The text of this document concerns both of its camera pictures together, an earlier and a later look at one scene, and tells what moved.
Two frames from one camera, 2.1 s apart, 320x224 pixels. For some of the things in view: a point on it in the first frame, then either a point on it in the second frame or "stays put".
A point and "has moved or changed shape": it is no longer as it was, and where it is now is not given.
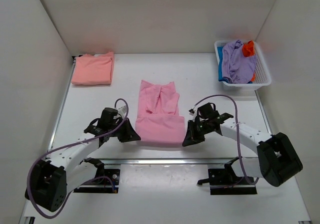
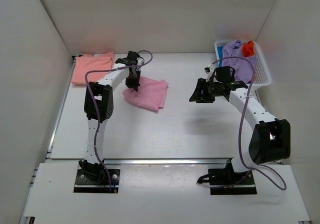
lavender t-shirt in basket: (239, 68) stays put
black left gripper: (130, 134) to (135, 84)
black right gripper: (191, 137) to (200, 95)
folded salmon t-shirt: (95, 69) stays put
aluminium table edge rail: (166, 161) stays put
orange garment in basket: (248, 48) stays put
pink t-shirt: (157, 121) has moved or changed shape
